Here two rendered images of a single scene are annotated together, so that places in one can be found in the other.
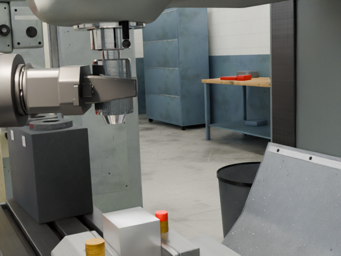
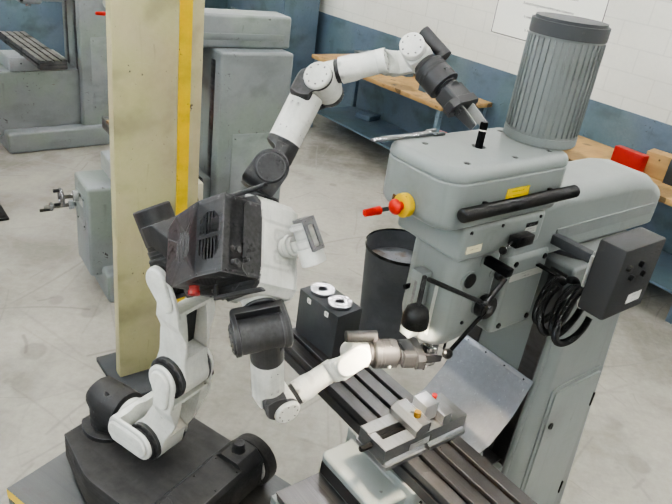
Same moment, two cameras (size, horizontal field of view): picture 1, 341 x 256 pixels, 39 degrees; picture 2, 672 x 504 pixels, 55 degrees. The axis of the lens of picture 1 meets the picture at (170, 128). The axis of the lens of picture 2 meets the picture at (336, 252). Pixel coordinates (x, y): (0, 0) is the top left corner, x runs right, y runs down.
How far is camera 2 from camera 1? 162 cm
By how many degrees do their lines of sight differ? 22
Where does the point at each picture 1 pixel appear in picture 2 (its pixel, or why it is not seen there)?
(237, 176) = (379, 239)
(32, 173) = (331, 334)
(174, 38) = not seen: outside the picture
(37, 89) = (408, 361)
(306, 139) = (485, 341)
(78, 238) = (403, 404)
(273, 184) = (463, 356)
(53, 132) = (347, 314)
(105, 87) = (430, 358)
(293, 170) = (476, 354)
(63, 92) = (419, 365)
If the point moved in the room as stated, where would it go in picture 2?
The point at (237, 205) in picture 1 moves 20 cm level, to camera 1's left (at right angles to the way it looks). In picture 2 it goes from (382, 275) to (349, 274)
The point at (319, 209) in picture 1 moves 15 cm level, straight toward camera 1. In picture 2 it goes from (487, 379) to (490, 407)
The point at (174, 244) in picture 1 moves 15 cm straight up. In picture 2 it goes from (442, 410) to (452, 371)
